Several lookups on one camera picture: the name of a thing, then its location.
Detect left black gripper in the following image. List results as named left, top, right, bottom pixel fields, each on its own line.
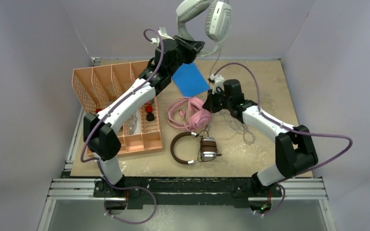
left=168, top=36, right=204, bottom=76

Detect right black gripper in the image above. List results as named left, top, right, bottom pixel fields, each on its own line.
left=203, top=88, right=232, bottom=115

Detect grey over-ear headphones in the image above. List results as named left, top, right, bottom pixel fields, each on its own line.
left=175, top=0, right=256, bottom=146

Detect pink wired headphones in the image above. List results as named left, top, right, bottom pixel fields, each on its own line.
left=166, top=97, right=211, bottom=131

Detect brown on-ear headphones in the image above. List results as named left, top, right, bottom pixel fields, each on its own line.
left=170, top=125, right=222, bottom=165

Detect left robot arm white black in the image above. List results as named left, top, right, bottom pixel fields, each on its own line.
left=83, top=36, right=205, bottom=197

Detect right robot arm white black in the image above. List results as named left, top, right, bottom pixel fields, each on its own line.
left=203, top=75, right=318, bottom=196

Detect blue notebook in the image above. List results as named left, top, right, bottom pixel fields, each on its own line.
left=172, top=63, right=209, bottom=97

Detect red black stamp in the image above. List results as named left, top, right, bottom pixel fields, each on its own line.
left=145, top=105, right=155, bottom=121

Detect clear ruler pack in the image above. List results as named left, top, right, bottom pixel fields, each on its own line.
left=126, top=111, right=141, bottom=135

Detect peach plastic desk organizer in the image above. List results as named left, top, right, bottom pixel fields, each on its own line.
left=72, top=61, right=163, bottom=155

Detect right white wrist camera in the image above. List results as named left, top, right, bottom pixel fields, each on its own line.
left=208, top=74, right=225, bottom=94

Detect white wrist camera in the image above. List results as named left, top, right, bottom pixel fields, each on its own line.
left=151, top=27, right=174, bottom=44
left=208, top=74, right=225, bottom=94

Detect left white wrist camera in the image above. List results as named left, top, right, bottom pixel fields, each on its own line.
left=151, top=27, right=174, bottom=44

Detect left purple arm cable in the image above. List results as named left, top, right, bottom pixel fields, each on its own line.
left=80, top=28, right=166, bottom=192

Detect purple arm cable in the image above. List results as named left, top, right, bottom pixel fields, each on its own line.
left=213, top=62, right=354, bottom=184
left=80, top=28, right=166, bottom=192

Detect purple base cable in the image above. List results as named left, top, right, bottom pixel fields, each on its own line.
left=104, top=186, right=158, bottom=226

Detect black base frame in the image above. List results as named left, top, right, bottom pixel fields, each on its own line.
left=46, top=176, right=328, bottom=211

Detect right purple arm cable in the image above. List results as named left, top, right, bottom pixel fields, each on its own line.
left=213, top=62, right=354, bottom=184

